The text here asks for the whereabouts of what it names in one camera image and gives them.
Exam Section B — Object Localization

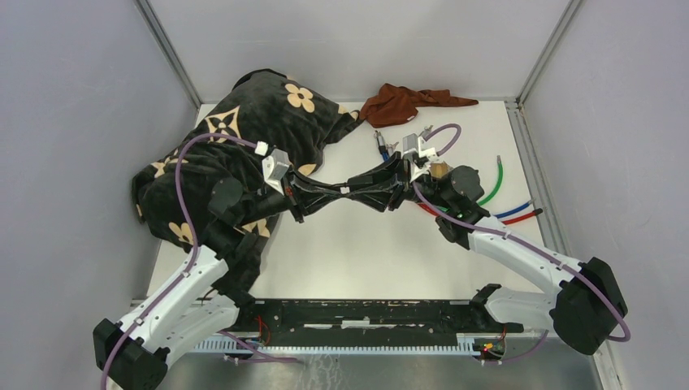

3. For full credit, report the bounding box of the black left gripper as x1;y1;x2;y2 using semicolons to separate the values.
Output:
241;165;345;226

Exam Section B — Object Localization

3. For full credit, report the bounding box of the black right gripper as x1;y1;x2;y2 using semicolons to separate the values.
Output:
344;153;450;215

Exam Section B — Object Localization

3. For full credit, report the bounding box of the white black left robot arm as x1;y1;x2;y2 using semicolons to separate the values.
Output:
93;170;355;389

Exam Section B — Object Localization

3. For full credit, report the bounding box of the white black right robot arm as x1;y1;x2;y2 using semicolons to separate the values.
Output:
338;154;631;355

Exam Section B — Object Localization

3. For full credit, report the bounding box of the brass padlock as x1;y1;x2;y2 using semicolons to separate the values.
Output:
429;162;453;179

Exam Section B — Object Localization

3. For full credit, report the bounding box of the brown crumpled cloth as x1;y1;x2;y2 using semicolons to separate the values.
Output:
359;84;479;128

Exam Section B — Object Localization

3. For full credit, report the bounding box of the black floral patterned blanket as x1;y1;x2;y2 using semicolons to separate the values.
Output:
131;68;362;294

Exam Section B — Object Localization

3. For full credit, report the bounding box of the blue cable lock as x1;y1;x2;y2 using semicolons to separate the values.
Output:
374;130;543;225

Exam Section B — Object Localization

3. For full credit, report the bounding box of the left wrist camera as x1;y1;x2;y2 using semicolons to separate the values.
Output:
262;149;293;196

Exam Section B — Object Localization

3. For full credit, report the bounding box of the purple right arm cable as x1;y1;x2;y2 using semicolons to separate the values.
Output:
411;123;632;364

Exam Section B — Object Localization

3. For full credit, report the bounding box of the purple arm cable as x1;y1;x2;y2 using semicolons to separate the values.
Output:
99;132;271;390
411;123;632;364

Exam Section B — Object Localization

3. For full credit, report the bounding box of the green cable lock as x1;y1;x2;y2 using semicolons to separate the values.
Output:
420;123;504;206

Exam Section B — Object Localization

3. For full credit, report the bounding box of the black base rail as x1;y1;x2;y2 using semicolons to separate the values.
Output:
230;299;524;347

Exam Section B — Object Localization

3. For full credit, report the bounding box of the red cable lock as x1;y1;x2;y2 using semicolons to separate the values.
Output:
417;201;544;228

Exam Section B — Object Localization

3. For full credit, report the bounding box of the white slotted cable duct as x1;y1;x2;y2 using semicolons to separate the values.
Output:
191;335;480;357

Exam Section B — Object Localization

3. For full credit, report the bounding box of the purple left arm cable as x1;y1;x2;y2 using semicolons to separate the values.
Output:
99;132;271;390

